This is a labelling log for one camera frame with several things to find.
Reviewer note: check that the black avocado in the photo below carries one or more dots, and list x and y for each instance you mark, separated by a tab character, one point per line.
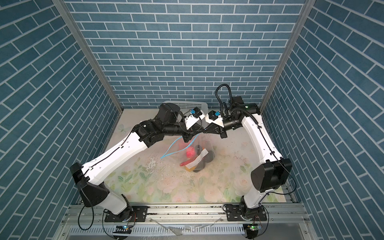
209	157
200	167

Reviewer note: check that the aluminium corner post left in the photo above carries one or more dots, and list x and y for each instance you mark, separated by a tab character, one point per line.
81	41

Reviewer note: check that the aluminium corner post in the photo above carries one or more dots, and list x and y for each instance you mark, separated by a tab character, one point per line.
304	14
81	41

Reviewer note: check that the yellow lemon food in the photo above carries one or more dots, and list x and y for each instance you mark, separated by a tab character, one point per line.
190	169

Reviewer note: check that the clear zip top bag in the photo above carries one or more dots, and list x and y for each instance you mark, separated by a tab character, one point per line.
177	150

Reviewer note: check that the aluminium corner post right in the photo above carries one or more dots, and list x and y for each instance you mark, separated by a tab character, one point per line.
304	14

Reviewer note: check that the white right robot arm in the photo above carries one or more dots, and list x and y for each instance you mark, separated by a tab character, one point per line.
271	169

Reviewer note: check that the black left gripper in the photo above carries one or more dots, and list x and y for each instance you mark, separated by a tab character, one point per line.
189	133

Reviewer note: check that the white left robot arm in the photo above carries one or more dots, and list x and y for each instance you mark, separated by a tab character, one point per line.
89	177

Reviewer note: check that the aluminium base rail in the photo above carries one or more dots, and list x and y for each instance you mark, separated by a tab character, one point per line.
281	221

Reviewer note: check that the red chili pepper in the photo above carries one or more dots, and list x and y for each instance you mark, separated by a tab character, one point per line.
186	162

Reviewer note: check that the white perforated plastic basket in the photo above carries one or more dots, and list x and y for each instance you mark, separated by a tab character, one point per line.
189	105

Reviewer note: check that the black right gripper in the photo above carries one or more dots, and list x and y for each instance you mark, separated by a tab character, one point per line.
218	130

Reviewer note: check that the dark purple eggplant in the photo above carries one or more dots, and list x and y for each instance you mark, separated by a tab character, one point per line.
198	150

